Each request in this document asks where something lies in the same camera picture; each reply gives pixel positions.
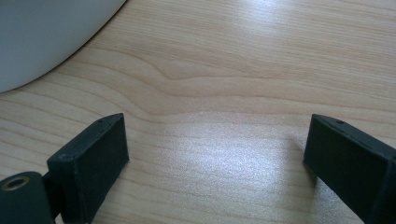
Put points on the white rice cooker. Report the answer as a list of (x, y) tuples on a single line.
[(40, 34)]

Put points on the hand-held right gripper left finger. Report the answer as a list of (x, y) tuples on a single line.
[(88, 161)]

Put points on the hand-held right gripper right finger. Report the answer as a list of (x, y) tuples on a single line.
[(351, 161)]

